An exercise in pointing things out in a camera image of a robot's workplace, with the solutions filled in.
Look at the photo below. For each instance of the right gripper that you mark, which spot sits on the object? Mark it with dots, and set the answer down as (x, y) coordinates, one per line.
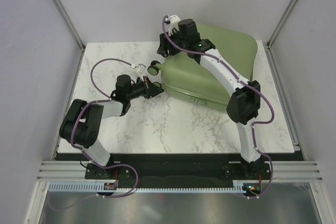
(163, 49)

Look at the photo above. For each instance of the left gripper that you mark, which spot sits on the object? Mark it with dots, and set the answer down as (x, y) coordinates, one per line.
(150, 89)

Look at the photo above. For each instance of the green suitcase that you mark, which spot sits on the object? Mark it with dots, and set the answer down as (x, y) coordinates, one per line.
(183, 78)

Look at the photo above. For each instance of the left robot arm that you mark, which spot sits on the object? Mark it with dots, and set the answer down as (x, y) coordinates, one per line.
(81, 125)

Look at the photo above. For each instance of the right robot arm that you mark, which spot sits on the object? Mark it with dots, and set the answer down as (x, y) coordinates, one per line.
(182, 35)

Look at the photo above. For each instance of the green suitcase wheel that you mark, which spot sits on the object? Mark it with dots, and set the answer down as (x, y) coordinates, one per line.
(154, 68)
(157, 84)

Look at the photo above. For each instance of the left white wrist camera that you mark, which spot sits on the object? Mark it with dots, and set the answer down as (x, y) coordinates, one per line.
(139, 69)

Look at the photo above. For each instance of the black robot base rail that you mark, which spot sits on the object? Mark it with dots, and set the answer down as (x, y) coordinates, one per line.
(179, 171)

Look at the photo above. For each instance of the left aluminium frame post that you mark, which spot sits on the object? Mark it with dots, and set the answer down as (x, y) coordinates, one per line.
(67, 20)

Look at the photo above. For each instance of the aluminium frame post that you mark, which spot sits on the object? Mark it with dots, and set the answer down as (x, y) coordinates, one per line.
(67, 20)
(286, 14)

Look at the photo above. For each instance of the right aluminium frame post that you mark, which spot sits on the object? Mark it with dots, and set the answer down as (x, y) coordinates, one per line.
(286, 14)

